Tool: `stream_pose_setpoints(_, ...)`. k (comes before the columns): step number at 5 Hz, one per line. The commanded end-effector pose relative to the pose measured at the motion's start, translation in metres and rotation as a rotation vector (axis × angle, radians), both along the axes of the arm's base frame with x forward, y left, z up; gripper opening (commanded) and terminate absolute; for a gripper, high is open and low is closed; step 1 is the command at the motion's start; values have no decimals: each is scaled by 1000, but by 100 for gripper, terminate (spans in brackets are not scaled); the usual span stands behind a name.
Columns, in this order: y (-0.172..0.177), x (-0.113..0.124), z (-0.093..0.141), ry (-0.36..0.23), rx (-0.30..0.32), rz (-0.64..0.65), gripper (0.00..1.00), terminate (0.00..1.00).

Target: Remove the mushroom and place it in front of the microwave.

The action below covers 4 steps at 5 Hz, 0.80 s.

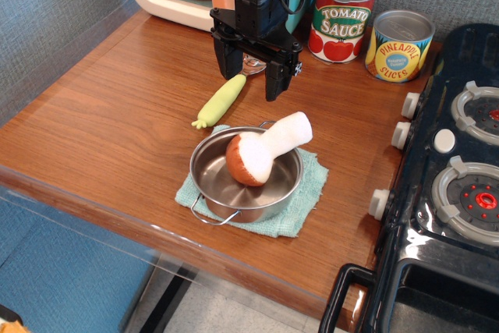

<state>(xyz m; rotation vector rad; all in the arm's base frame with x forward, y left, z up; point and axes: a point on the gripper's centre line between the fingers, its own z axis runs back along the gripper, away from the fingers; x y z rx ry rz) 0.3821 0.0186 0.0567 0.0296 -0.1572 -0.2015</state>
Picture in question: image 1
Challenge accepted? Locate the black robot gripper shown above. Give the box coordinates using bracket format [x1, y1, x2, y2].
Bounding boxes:
[211, 0, 303, 101]

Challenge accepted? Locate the plush brown white mushroom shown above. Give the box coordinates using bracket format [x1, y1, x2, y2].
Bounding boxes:
[225, 112, 313, 186]

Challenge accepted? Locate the tomato sauce can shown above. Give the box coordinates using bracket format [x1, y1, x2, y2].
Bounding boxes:
[308, 0, 375, 63]

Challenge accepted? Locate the stainless steel pot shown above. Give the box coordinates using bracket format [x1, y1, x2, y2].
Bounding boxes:
[189, 126, 304, 226]

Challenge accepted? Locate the pineapple slices can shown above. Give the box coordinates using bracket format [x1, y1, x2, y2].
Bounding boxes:
[365, 10, 435, 83]

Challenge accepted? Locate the teal cloth towel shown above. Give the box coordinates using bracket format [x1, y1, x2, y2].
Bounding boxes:
[175, 125, 328, 238]

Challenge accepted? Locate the black toy stove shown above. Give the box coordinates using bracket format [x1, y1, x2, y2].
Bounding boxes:
[320, 23, 498, 332]

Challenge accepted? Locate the spoon with green handle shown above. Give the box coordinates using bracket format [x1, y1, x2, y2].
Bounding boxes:
[191, 55, 267, 129]

